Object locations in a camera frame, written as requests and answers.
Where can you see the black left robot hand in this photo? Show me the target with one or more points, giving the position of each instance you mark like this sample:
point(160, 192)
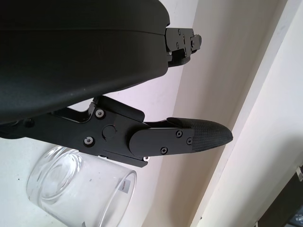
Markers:
point(71, 59)

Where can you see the clear glass cup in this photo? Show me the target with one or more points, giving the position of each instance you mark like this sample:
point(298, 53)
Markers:
point(71, 189)

